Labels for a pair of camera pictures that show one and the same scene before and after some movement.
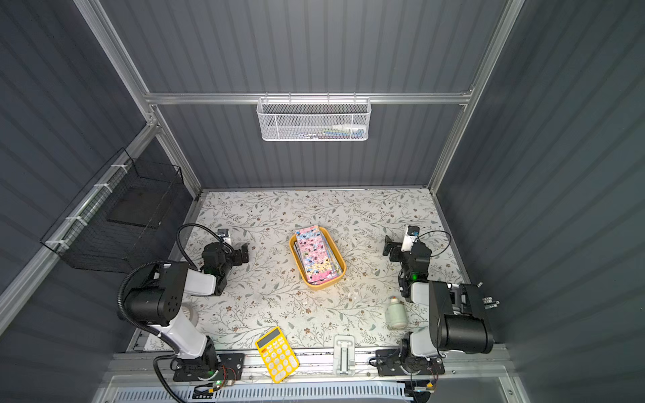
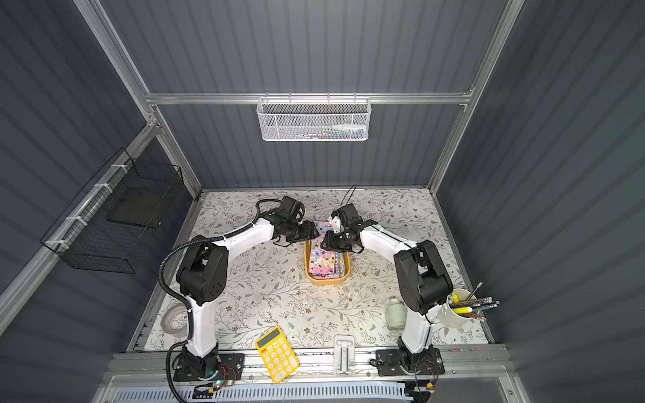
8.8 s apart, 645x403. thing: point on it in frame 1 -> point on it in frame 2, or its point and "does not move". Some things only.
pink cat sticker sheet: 317,259 does not move
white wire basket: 313,119 does not move
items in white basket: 338,132 does not move
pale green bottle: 396,315 does not move
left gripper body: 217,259 -> 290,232
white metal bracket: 343,355 does not move
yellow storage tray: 334,249 -> 323,282
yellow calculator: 277,354 does not move
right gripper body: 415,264 -> 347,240
